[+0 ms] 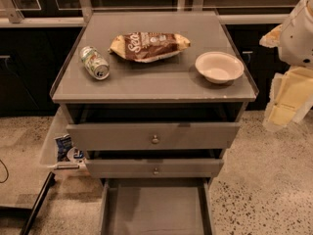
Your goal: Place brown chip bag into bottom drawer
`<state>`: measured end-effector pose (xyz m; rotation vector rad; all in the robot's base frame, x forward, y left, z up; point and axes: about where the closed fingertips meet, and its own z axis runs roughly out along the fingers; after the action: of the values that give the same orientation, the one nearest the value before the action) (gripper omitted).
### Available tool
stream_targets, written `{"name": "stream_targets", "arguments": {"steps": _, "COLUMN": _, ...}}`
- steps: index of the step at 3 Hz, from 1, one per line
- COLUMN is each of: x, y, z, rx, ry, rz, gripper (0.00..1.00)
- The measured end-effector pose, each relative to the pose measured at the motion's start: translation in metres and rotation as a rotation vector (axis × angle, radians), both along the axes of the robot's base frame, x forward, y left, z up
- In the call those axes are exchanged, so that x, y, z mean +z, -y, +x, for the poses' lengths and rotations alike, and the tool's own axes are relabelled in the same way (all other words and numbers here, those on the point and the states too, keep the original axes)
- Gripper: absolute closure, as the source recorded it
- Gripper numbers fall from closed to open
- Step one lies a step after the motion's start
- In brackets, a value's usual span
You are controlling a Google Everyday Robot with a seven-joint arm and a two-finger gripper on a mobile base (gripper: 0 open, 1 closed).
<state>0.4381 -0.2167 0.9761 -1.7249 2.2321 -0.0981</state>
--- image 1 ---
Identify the bottom grey drawer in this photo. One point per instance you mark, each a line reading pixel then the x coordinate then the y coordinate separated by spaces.
pixel 162 206

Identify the grey drawer cabinet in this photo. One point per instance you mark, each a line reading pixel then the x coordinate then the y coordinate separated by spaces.
pixel 166 91

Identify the middle grey drawer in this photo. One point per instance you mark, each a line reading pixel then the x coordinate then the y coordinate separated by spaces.
pixel 167 168

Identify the blue snack packet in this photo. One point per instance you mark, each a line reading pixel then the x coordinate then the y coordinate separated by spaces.
pixel 64 144

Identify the brown chip bag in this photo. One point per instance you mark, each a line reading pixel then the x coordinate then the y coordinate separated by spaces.
pixel 147 47

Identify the clear plastic storage bin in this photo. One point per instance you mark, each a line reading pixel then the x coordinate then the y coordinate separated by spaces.
pixel 49 150

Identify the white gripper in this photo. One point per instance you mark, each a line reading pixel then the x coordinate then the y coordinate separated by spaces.
pixel 297 38

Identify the white round packet in bin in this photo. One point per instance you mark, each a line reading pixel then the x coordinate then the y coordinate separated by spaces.
pixel 75 155

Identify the black metal floor bar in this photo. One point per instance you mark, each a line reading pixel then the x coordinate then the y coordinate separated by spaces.
pixel 49 182

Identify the top grey drawer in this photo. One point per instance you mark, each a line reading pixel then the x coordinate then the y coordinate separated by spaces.
pixel 153 136

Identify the green soda can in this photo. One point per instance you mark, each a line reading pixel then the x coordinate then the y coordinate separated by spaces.
pixel 94 63

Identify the white paper bowl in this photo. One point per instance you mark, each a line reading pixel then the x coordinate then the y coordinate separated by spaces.
pixel 219 67

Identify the grey drawer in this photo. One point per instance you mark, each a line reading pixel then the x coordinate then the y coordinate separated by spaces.
pixel 167 168
pixel 153 136
pixel 162 206

